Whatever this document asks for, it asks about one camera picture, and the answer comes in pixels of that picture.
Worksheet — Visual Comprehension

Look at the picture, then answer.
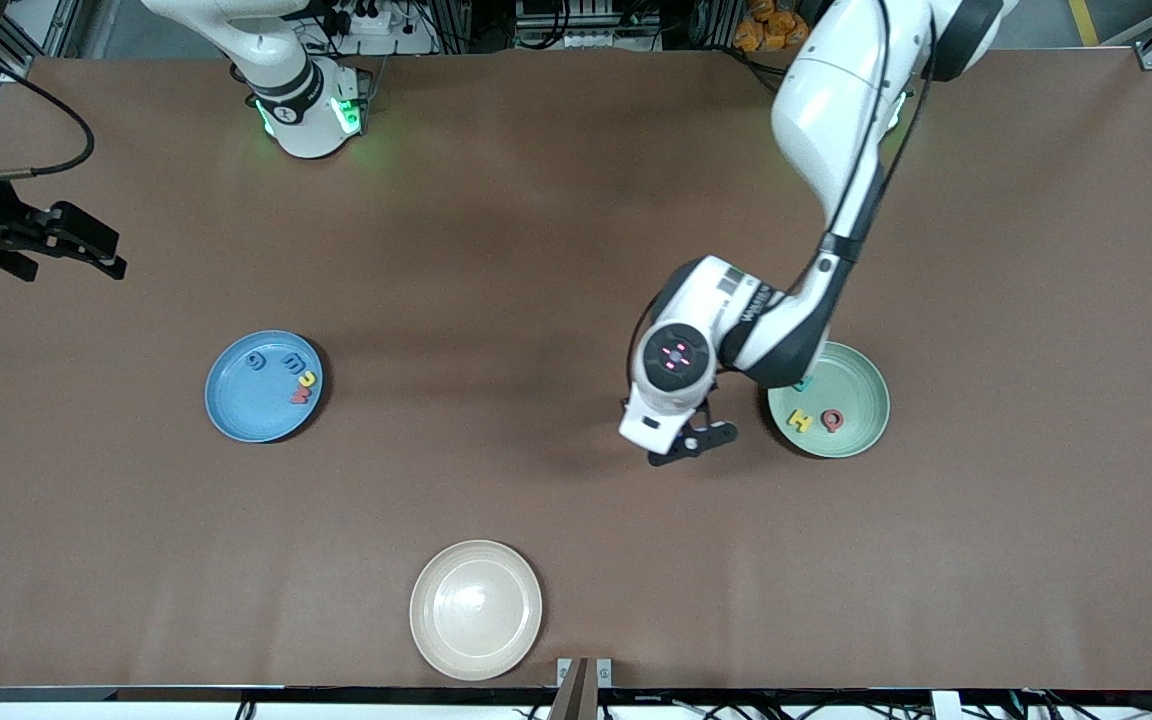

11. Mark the white power strip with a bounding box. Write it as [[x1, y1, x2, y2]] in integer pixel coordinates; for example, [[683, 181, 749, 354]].
[[321, 0, 437, 56]]

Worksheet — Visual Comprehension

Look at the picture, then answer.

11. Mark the blue plate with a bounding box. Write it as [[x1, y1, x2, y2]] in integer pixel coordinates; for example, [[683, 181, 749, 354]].
[[204, 330, 325, 444]]

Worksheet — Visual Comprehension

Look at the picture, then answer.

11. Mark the pile of orange objects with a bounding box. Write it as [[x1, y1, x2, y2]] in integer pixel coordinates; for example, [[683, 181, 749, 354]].
[[733, 0, 825, 53]]

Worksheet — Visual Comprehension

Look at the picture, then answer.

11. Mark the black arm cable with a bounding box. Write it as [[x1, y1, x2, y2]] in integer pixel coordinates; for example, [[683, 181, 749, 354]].
[[0, 35, 96, 183], [622, 0, 937, 413]]

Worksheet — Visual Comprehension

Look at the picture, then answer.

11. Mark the brown table cover sheet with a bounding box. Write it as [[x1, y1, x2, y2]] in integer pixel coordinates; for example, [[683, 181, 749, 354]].
[[0, 48, 1152, 691]]

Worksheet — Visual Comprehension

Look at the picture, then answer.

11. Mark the grey equipment rack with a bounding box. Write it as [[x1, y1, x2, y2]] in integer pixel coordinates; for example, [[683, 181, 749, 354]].
[[511, 0, 667, 51]]

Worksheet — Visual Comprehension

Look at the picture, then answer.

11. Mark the pale green plate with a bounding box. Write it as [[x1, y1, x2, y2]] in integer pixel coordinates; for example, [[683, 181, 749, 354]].
[[767, 341, 891, 459]]

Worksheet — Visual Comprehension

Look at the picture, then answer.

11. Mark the beige plate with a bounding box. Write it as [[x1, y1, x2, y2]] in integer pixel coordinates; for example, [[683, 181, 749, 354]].
[[409, 540, 544, 682]]

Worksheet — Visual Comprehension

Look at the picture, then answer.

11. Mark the grey metal camera bracket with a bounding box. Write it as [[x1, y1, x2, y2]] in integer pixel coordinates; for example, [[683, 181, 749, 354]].
[[548, 657, 613, 720]]

